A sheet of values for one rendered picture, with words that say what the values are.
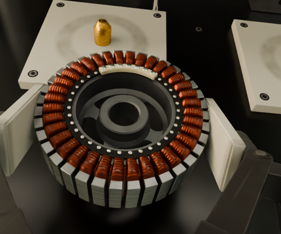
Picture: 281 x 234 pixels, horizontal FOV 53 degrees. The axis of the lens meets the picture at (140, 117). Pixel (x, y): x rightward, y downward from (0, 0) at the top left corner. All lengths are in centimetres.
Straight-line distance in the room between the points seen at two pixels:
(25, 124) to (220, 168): 11
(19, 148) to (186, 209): 14
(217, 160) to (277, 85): 19
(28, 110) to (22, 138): 2
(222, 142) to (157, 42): 21
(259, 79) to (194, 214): 17
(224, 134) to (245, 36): 25
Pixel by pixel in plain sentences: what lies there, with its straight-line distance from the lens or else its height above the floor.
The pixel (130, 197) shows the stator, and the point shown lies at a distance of 16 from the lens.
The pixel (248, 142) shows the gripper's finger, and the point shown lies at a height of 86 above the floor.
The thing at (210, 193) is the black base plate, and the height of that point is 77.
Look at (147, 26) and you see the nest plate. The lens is 37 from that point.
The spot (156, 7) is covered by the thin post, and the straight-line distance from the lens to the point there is 40.
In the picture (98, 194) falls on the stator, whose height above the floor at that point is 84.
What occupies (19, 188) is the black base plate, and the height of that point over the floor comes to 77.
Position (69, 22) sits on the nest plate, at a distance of 37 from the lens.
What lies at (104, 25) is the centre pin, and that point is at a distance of 32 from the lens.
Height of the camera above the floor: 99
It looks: 53 degrees down
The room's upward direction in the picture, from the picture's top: 9 degrees clockwise
